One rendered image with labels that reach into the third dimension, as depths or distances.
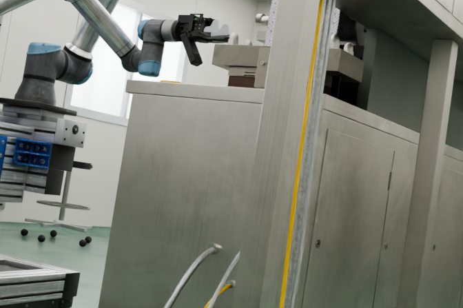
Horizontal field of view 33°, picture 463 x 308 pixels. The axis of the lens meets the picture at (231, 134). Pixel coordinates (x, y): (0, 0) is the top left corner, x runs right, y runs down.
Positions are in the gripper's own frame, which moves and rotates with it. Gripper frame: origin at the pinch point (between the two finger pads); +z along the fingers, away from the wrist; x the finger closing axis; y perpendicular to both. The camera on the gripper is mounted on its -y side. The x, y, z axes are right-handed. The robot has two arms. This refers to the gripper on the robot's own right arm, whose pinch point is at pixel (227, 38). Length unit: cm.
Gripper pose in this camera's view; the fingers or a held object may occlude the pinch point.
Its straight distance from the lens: 245.9
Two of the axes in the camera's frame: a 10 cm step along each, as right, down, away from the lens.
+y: 1.5, -9.9, 0.6
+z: 8.4, 0.9, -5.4
